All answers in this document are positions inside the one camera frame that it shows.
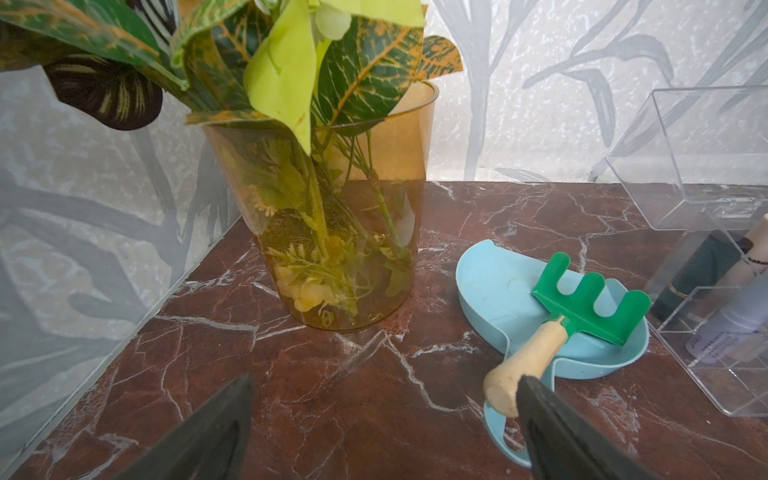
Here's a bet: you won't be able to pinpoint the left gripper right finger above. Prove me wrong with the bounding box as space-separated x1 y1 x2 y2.
516 376 656 479

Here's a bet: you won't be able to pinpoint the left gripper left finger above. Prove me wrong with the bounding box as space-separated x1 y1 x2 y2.
116 374 254 479

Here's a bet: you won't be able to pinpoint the rose gold lipstick tube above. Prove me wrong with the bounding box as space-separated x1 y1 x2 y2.
717 215 767 287

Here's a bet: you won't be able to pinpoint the black lipstick tube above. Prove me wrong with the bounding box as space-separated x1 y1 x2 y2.
650 230 752 324

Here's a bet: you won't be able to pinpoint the clear acrylic lipstick organizer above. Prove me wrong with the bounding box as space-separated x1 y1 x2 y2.
605 85 767 417

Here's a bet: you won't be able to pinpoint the green toy rake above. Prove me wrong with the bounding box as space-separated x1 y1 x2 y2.
483 252 652 418

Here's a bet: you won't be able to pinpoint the teal toy shovel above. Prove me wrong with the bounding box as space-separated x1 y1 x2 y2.
454 239 651 469

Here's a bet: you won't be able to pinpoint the artificial flowers in yellow vase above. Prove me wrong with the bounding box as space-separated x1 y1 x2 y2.
1 1 463 331

